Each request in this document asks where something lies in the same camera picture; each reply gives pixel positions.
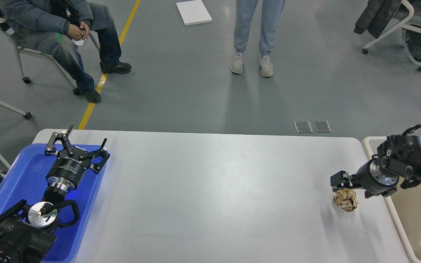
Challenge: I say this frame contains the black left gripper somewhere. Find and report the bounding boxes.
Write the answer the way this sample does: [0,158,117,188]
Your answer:
[45,124,110,191]

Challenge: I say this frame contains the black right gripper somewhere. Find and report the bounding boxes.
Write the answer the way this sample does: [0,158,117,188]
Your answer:
[330,159,399,198]

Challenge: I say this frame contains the brown paper ball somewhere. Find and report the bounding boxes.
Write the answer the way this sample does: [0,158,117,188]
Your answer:
[333,189,358,212]

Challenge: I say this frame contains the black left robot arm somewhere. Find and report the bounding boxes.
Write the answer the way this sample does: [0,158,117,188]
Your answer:
[0,126,110,263]

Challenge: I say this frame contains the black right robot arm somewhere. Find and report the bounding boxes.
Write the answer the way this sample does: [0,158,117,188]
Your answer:
[330,124,421,198]

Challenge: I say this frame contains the blue plastic tray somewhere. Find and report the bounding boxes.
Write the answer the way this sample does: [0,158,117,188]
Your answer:
[0,144,105,263]

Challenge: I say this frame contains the right floor metal plate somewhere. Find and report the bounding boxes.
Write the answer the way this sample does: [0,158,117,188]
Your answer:
[313,121,332,133]

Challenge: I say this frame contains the floor metal plate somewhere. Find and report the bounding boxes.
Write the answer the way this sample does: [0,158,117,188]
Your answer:
[313,121,332,133]
[294,121,313,133]

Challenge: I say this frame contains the left floor metal plate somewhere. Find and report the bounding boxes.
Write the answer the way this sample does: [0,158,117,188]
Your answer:
[294,121,313,133]

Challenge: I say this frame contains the beige plastic bin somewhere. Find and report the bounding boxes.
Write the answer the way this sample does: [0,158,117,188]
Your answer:
[363,136,421,263]

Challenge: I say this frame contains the seated person grey jacket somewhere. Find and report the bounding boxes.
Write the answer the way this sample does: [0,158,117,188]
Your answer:
[0,0,132,103]

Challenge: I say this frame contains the white chair with jacket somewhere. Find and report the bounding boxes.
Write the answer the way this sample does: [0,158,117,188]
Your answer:
[361,0,421,72]

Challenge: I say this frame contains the dark jacket on chair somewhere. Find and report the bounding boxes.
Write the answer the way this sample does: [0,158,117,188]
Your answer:
[354,0,402,39]

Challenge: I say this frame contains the white flat board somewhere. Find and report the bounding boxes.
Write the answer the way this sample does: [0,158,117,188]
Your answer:
[176,0,213,26]

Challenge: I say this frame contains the standing person light jeans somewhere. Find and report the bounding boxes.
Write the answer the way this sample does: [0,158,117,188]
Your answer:
[231,0,287,79]

